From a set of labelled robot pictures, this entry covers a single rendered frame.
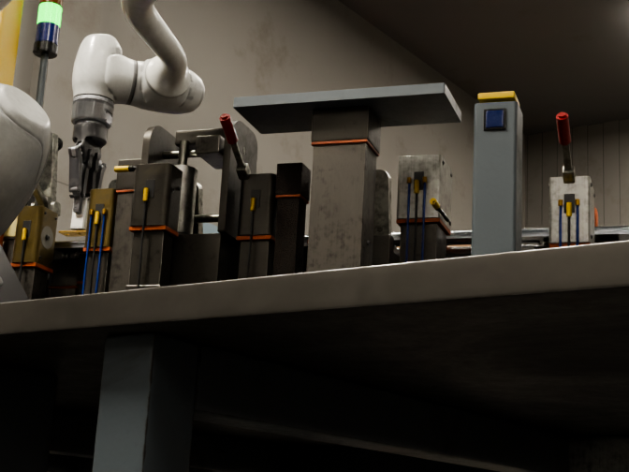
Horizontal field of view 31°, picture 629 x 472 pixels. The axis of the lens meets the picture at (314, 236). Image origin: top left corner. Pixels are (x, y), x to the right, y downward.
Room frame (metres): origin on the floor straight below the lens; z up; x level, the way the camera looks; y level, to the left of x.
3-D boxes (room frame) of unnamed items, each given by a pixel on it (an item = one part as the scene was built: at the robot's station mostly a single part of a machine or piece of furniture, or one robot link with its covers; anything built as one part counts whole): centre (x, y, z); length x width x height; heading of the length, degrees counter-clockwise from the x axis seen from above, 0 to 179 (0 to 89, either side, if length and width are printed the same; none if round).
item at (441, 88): (1.86, -0.04, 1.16); 0.37 x 0.14 x 0.02; 71
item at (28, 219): (2.23, 0.56, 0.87); 0.10 x 0.07 x 0.35; 161
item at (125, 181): (2.12, 0.35, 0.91); 0.07 x 0.05 x 0.42; 161
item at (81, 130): (2.40, 0.50, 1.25); 0.08 x 0.07 x 0.09; 161
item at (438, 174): (1.98, -0.19, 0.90); 0.13 x 0.08 x 0.41; 161
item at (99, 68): (2.41, 0.49, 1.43); 0.13 x 0.11 x 0.16; 111
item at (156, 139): (2.09, 0.23, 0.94); 0.18 x 0.13 x 0.49; 71
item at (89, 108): (2.40, 0.50, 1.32); 0.09 x 0.09 x 0.06
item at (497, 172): (1.78, -0.29, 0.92); 0.08 x 0.08 x 0.44; 71
